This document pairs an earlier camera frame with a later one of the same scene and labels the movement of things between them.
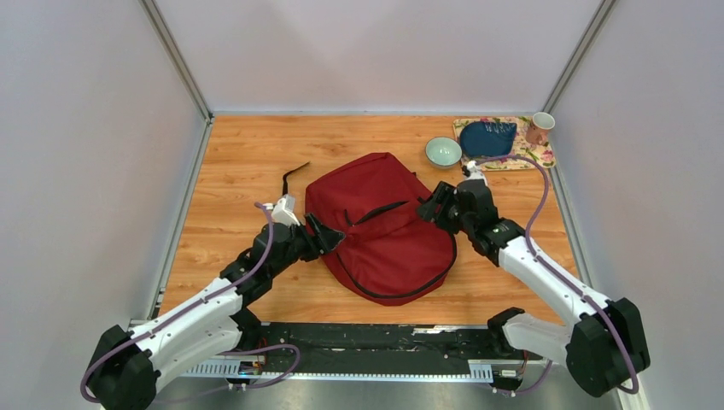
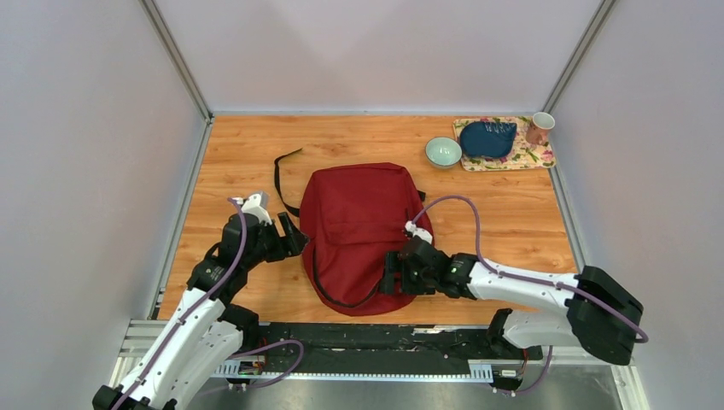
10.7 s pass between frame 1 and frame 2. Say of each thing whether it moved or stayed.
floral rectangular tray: stayed
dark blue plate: stayed
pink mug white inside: stayed
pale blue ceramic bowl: stayed
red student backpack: moved
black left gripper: moved
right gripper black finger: moved
